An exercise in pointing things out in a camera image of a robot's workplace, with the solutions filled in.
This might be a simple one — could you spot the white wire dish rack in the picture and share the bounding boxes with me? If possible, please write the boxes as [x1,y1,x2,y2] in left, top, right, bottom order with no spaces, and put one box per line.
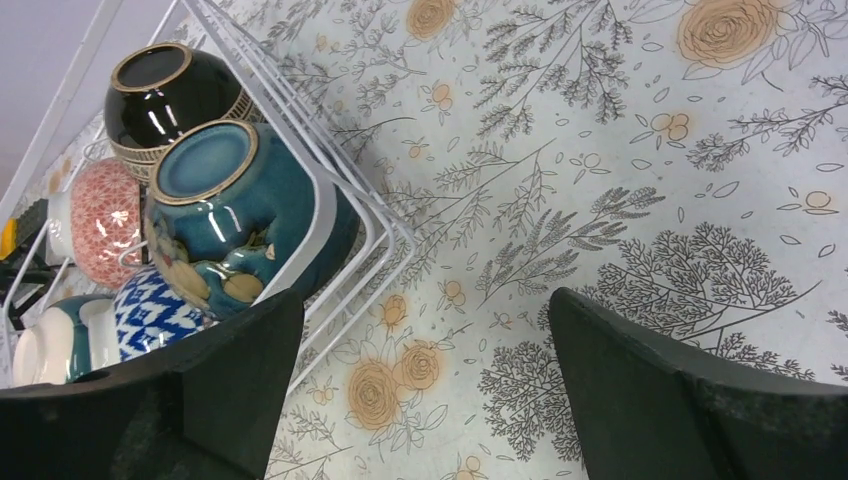
[0,0,417,392]

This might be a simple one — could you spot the black gold-rimmed bowl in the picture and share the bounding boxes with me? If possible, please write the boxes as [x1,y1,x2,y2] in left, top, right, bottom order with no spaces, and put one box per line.
[103,43,265,184]

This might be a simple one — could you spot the teal and cream bowl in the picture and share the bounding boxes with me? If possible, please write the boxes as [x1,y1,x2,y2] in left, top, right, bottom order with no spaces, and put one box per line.
[12,294,120,387]

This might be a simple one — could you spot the dark teal floral bowl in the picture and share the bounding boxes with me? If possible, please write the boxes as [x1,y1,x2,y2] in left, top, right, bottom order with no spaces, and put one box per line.
[143,119,362,323]

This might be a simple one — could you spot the blue white patterned bowl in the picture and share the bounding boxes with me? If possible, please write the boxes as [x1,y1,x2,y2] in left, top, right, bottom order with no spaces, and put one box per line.
[80,266,205,370]

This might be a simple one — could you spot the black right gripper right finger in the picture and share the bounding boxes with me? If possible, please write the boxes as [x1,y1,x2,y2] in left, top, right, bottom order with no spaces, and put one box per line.
[549,287,847,479]

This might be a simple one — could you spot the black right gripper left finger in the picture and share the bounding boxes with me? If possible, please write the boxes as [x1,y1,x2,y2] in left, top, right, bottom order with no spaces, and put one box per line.
[1,289,304,479]

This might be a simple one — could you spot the floral tablecloth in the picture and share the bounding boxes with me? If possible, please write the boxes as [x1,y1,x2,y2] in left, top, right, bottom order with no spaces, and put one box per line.
[221,1,847,479]

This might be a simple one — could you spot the red patterned bowl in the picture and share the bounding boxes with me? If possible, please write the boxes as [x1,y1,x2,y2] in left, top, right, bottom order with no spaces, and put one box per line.
[47,158,141,289]

